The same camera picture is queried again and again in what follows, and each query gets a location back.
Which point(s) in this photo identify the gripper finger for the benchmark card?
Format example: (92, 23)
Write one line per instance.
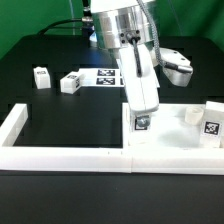
(142, 122)

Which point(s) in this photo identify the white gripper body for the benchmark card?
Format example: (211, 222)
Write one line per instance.
(141, 92)

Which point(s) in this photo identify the white marker sheet with tags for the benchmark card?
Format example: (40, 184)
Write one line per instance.
(101, 77)

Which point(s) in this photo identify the white U-shaped fence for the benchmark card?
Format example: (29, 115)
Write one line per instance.
(127, 159)

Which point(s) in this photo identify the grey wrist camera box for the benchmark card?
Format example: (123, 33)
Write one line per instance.
(175, 66)

